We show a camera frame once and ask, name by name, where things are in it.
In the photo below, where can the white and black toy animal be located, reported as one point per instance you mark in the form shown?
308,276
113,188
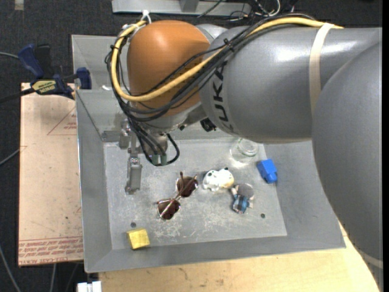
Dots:
218,179

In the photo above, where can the black cylinder on white bracket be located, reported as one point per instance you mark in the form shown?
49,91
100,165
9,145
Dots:
208,125

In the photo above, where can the yellow cube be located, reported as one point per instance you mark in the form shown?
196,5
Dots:
138,238

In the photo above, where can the brown cardboard board, red print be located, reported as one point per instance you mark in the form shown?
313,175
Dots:
48,178

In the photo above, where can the pale grey metal gripper finger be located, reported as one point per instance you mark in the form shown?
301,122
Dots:
125,138
134,176

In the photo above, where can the grey metal bin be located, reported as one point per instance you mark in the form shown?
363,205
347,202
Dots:
212,224

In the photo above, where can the blue toy block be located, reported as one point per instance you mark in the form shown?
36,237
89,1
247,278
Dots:
267,170

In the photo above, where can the small blue plaid toy figure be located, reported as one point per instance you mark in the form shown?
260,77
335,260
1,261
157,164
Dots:
241,202

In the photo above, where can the brown-lens sunglasses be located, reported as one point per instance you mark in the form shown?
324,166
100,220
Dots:
186,186

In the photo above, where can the clear glass jar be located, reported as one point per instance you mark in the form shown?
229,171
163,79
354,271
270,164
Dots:
244,151

